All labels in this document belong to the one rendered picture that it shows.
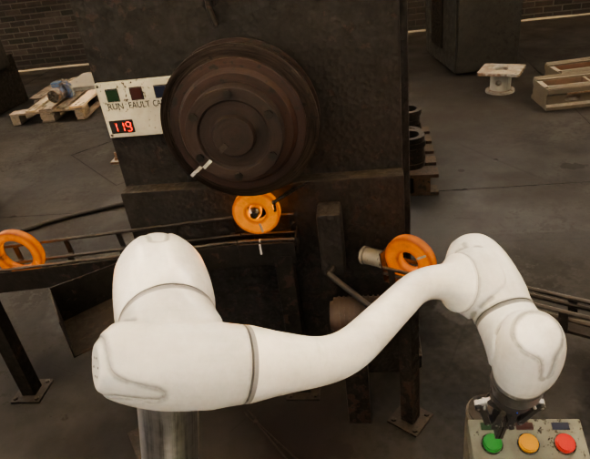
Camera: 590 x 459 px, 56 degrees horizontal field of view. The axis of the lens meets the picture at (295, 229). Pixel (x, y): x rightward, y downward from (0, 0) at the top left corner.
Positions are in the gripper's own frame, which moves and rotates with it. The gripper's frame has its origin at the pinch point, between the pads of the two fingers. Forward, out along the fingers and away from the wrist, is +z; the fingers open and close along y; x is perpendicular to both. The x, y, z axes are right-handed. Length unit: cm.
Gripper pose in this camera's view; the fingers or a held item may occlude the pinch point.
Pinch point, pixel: (499, 425)
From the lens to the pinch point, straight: 127.7
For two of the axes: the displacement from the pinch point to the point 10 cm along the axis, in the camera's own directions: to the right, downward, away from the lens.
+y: -9.9, 0.6, 1.5
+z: 1.5, 6.2, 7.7
